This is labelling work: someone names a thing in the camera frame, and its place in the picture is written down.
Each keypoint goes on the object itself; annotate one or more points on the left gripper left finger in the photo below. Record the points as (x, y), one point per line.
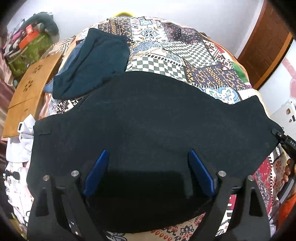
(60, 213)

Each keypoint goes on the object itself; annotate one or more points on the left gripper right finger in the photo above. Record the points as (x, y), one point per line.
(235, 210)

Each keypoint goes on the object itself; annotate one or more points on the black pants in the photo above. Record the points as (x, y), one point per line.
(148, 123)

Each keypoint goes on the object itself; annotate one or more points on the right hand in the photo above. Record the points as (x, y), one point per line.
(288, 169)

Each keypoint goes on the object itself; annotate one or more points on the black charger plug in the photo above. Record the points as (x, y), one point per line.
(15, 175)

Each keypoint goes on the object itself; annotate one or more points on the white cloth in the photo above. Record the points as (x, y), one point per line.
(18, 155)

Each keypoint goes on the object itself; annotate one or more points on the brown wooden door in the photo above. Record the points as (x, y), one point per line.
(266, 46)

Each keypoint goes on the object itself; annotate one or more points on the wooden lap desk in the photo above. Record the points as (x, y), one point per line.
(28, 97)

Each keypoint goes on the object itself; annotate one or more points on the pink striped curtain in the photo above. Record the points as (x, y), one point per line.
(6, 77)

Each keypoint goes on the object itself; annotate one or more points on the dark teal folded garment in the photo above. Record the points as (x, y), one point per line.
(101, 55)

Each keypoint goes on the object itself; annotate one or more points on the patchwork patterned bedspread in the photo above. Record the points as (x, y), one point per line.
(169, 49)

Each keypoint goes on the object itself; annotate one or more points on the green floral storage bag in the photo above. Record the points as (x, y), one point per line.
(20, 61)

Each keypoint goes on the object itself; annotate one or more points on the orange box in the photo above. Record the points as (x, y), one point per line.
(27, 39)

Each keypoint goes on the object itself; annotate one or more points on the grey plush toy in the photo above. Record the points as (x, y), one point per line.
(45, 20)

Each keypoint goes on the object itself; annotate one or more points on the yellow object behind bed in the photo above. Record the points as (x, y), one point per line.
(124, 14)

